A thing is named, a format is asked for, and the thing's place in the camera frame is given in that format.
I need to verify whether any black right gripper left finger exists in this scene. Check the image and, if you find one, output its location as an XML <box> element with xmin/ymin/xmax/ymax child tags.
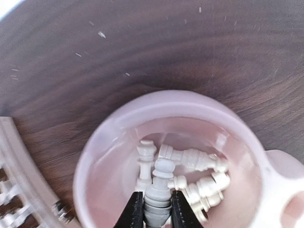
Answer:
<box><xmin>115</xmin><ymin>191</ymin><xmax>144</xmax><ymax>228</ymax></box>

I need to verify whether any wooden chess board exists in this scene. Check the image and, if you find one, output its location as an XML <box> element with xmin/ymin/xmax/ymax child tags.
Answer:
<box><xmin>0</xmin><ymin>117</ymin><xmax>80</xmax><ymax>228</ymax></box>

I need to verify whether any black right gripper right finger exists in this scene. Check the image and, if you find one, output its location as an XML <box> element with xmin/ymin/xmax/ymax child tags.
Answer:
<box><xmin>171</xmin><ymin>190</ymin><xmax>202</xmax><ymax>228</ymax></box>

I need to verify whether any pile of white chess pieces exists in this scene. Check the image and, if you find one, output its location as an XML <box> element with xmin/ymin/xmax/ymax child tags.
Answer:
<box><xmin>135</xmin><ymin>140</ymin><xmax>230</xmax><ymax>222</ymax></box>

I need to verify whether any white chess piece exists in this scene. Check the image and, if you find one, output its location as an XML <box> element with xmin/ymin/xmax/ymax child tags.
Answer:
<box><xmin>144</xmin><ymin>159</ymin><xmax>175</xmax><ymax>228</ymax></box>

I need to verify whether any pink double pet bowl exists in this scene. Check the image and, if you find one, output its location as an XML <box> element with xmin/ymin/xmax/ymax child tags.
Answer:
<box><xmin>73</xmin><ymin>90</ymin><xmax>304</xmax><ymax>228</ymax></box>

